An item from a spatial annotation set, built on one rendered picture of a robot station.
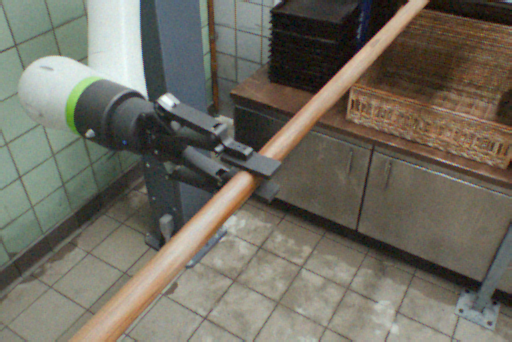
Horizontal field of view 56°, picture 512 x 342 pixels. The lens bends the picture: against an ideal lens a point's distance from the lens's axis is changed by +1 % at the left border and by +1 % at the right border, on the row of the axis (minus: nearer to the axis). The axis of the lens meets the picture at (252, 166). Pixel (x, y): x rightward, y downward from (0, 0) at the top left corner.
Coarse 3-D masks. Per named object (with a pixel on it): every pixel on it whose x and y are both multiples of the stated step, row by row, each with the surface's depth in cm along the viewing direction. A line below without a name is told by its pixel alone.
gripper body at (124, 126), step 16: (128, 112) 64; (144, 112) 63; (112, 128) 64; (128, 128) 63; (144, 128) 65; (160, 128) 63; (176, 128) 63; (128, 144) 64; (144, 144) 66; (160, 144) 65; (176, 144) 63; (160, 160) 67
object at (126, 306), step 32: (416, 0) 99; (384, 32) 88; (352, 64) 78; (320, 96) 71; (288, 128) 64; (224, 192) 55; (192, 224) 51; (160, 256) 48; (192, 256) 50; (128, 288) 45; (160, 288) 46; (96, 320) 42; (128, 320) 43
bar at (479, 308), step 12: (504, 240) 158; (504, 252) 160; (492, 264) 167; (504, 264) 163; (492, 276) 168; (480, 288) 176; (492, 288) 171; (468, 300) 185; (480, 300) 177; (492, 300) 185; (456, 312) 181; (468, 312) 181; (480, 312) 180; (492, 312) 181; (480, 324) 177; (492, 324) 177
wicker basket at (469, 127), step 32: (416, 32) 191; (448, 32) 185; (480, 32) 180; (384, 64) 196; (416, 64) 195; (448, 64) 189; (352, 96) 170; (384, 96) 163; (416, 96) 188; (448, 96) 188; (480, 96) 186; (384, 128) 170; (416, 128) 164; (448, 128) 158; (480, 128) 152; (480, 160) 158
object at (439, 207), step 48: (240, 96) 191; (288, 96) 190; (336, 144) 180; (384, 144) 168; (288, 192) 208; (336, 192) 193; (384, 192) 180; (432, 192) 169; (480, 192) 159; (384, 240) 194; (432, 240) 181; (480, 240) 169
